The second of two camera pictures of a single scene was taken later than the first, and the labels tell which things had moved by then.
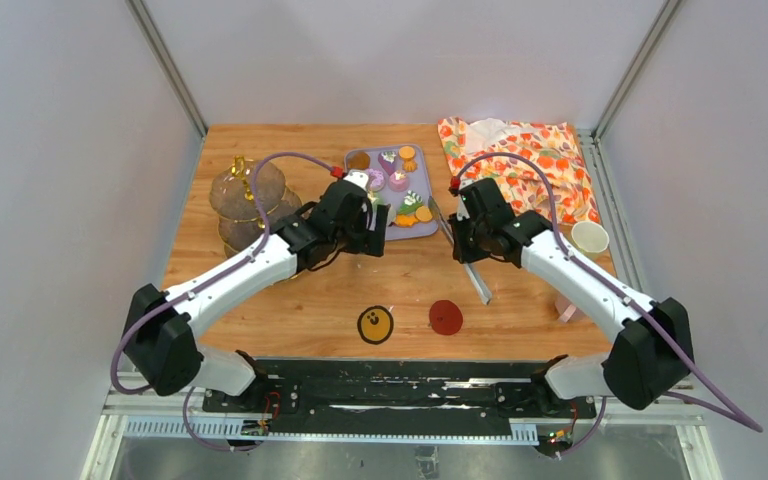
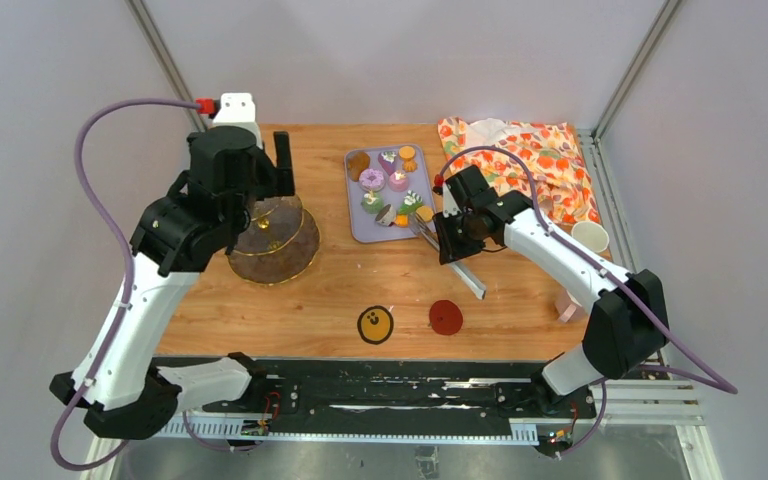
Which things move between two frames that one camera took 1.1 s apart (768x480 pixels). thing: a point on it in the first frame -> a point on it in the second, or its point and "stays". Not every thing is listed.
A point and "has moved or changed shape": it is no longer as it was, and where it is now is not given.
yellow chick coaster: [375, 324] stays
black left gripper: [370, 242] -> [275, 178]
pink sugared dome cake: [398, 181] stays
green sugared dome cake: [378, 200] stays
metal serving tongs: [474, 276] has moved or changed shape
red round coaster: [445, 317] stays
